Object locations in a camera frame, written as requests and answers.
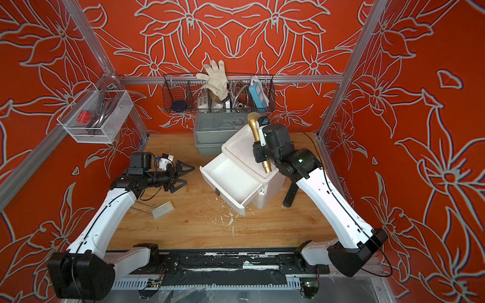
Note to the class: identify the white wire wall basket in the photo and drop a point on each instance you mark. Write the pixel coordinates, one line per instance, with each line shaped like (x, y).
(97, 115)

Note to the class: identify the grey plastic storage box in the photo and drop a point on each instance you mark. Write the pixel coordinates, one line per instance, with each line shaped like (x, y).
(212, 130)

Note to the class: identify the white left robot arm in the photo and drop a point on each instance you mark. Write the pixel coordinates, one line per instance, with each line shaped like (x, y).
(84, 271)

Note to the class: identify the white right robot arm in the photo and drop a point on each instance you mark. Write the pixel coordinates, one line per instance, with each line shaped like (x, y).
(357, 241)

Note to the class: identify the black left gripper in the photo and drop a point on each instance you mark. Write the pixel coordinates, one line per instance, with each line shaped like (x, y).
(172, 177)

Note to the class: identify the black wire wall basket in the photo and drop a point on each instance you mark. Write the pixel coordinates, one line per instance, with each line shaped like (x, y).
(190, 93)

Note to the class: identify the blue white box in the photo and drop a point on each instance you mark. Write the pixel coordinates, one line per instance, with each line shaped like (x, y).
(260, 99)

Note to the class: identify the gold microphone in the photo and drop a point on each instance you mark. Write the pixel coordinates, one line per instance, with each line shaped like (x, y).
(253, 124)

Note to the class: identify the white work glove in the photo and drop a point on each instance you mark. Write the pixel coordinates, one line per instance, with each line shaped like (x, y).
(216, 79)

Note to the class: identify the white drawer cabinet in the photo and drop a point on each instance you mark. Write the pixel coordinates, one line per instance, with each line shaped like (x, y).
(237, 178)

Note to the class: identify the white power strip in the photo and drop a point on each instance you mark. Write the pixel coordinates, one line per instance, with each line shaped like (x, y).
(203, 103)

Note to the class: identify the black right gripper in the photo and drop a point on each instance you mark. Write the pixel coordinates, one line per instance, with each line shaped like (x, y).
(257, 149)

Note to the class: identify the black microphone silver head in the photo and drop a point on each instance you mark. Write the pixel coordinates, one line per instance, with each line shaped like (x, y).
(290, 196)

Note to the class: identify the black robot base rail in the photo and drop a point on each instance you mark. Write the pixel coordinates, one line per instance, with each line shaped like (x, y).
(263, 266)

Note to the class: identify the dark blue round object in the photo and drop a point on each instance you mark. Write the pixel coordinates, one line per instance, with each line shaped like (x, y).
(179, 106)

